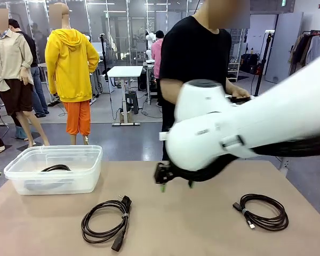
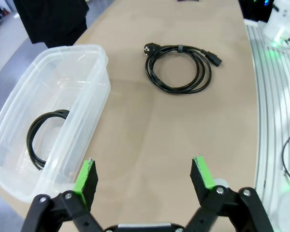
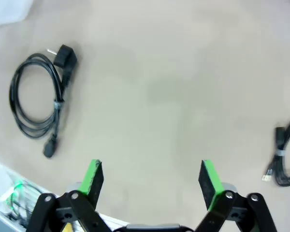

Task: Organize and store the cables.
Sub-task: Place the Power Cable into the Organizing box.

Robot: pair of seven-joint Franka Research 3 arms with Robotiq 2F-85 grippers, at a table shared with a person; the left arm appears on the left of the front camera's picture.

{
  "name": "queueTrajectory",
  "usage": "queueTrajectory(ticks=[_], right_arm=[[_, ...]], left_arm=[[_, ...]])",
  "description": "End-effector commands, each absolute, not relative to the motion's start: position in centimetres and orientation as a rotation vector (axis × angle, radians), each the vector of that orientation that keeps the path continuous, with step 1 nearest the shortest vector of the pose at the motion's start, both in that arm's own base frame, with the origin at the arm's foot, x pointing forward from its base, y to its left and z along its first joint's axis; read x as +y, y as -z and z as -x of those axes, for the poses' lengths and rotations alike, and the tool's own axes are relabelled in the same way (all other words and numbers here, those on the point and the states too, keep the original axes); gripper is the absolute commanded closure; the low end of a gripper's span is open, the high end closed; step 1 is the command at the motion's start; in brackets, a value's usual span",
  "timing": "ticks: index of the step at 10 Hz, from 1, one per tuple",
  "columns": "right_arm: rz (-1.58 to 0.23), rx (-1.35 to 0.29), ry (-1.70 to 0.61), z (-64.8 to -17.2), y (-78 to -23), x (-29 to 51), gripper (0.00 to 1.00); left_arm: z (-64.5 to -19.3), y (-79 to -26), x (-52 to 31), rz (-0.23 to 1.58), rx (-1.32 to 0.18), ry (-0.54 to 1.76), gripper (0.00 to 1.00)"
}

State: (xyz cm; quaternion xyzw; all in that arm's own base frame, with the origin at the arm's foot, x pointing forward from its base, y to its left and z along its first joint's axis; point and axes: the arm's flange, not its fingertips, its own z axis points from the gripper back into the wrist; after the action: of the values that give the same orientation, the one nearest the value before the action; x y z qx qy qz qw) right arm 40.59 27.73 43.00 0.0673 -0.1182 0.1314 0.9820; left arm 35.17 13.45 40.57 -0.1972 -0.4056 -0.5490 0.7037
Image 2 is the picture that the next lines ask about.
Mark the clear plastic storage container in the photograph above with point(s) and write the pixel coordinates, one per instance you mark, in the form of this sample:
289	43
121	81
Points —
96	79

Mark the white slotted aluminium base plate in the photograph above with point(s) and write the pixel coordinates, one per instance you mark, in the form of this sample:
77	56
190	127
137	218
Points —
268	96

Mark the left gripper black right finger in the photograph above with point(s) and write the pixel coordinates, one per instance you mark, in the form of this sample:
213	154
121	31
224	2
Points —
201	181

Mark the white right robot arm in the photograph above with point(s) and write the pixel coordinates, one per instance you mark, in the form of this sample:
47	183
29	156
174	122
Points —
280	19

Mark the person torso in black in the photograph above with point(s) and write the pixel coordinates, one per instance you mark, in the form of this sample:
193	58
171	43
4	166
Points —
50	19

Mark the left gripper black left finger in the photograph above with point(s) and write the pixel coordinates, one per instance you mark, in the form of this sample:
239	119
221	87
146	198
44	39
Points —
85	183

